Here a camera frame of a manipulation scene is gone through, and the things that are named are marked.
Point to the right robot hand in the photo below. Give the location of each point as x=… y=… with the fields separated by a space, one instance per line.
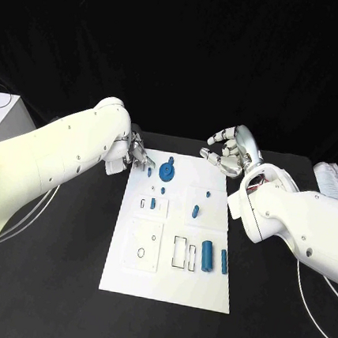
x=239 y=153

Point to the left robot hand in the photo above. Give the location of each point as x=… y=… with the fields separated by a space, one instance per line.
x=138 y=153

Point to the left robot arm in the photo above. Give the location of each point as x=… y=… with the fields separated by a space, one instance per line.
x=51 y=154

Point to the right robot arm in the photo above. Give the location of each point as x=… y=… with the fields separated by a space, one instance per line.
x=294 y=220

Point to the white task board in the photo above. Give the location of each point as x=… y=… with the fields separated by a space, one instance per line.
x=173 y=232

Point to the blue gear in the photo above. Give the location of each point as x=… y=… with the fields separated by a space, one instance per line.
x=167 y=171

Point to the blue rectangular plug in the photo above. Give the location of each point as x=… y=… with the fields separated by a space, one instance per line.
x=152 y=203

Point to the blue oblong peg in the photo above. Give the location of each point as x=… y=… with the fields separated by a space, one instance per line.
x=195 y=211

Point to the large blue cylinder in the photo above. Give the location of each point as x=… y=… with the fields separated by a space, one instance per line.
x=207 y=255

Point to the thin blue cylinder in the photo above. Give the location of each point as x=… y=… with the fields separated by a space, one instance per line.
x=224 y=261

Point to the white desk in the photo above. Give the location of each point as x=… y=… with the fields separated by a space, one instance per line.
x=2 y=118

